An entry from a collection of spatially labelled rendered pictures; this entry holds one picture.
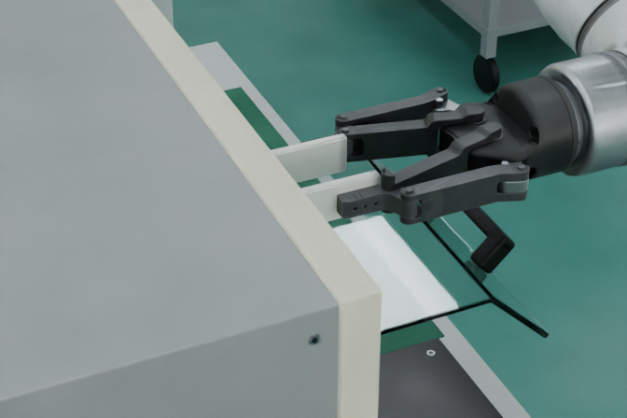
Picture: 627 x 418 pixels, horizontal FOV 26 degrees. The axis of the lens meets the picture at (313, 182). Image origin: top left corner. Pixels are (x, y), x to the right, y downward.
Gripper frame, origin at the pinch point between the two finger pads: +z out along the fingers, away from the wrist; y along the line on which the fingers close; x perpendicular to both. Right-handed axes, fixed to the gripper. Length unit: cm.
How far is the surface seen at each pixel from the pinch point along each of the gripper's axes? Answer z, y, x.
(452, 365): -24, 19, -41
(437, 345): -24, 22, -41
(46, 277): 23.5, -21.1, 13.5
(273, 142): -26, 71, -43
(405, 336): -23, 27, -43
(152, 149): 15.2, -12.1, 13.5
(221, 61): -27, 95, -43
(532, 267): -101, 115, -118
